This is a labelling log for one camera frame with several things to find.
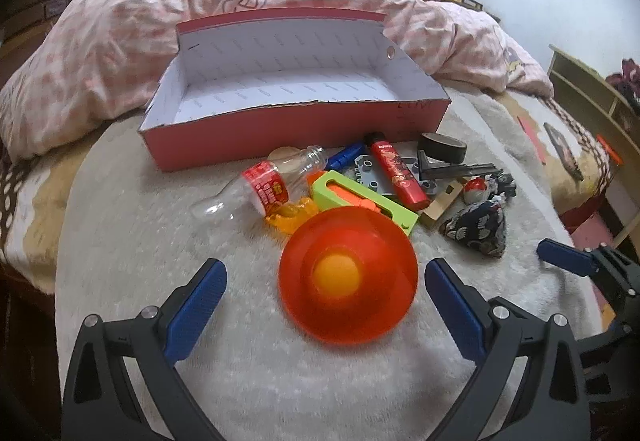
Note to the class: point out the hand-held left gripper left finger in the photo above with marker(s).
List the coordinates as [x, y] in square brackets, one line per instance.
[197, 311]

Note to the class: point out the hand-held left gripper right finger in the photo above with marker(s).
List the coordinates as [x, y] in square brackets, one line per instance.
[455, 311]

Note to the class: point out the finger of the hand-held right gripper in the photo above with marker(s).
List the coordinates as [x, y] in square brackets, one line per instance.
[565, 256]

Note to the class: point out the dark patterned beanbag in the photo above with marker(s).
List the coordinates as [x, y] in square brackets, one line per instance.
[475, 231]

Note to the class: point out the wooden puzzle piece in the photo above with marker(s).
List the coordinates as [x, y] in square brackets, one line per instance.
[440, 208]

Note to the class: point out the orange plastic disc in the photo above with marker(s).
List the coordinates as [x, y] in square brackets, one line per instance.
[350, 311]

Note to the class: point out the red white robot toy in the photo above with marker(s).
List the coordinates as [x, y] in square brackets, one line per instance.
[472, 188]

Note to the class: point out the orange translucent plastic piece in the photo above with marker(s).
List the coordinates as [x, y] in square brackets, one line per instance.
[292, 216]

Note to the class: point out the clear plastic bottle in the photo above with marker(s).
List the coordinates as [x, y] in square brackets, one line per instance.
[260, 186]

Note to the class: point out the black tape roll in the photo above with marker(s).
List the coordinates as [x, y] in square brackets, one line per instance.
[440, 148]

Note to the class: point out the green toy blaster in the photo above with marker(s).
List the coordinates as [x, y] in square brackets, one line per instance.
[350, 183]

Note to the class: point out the red cardboard box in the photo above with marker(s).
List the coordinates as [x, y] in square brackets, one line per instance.
[300, 131]

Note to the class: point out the beige fleece blanket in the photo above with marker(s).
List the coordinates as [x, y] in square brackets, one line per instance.
[150, 231]

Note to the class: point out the dark printed card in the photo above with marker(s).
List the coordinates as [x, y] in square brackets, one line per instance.
[562, 148]

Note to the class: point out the small orange object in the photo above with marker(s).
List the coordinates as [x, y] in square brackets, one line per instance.
[610, 148]

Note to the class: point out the grey plastic plate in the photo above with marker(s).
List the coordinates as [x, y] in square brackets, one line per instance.
[367, 173]

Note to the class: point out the beige wooden shelf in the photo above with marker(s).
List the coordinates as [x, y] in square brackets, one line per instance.
[585, 81]

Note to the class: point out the dark clothes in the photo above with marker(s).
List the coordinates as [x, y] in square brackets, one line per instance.
[625, 76]

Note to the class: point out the brown printed bed sheet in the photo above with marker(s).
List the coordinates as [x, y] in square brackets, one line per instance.
[30, 221]

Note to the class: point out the blue plastic toy piece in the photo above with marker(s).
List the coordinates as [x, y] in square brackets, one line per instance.
[345, 155]

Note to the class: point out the pink checked quilt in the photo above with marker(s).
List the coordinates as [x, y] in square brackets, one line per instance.
[100, 46]

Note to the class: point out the dark wooden headboard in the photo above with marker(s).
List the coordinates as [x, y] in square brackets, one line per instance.
[30, 6]

